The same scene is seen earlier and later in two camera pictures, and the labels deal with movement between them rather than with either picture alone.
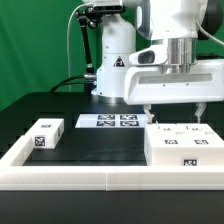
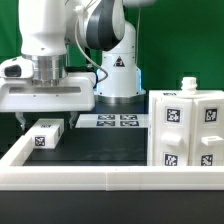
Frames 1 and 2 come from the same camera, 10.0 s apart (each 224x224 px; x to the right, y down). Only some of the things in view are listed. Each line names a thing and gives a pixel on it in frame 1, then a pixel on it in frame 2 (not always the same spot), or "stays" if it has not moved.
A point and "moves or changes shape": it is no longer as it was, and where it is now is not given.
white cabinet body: [183, 145] moves or changes shape
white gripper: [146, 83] to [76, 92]
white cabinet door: [165, 135] moves or changes shape
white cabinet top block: [47, 132] stays
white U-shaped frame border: [14, 175] stays
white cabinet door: [197, 135] to [207, 133]
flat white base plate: [111, 121] stays
